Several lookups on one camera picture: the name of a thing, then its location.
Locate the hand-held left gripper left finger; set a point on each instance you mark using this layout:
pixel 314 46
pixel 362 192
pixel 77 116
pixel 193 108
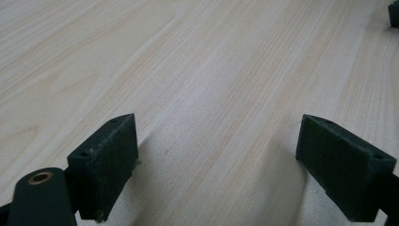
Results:
pixel 105 166

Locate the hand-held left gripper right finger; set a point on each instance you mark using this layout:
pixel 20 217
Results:
pixel 342 169

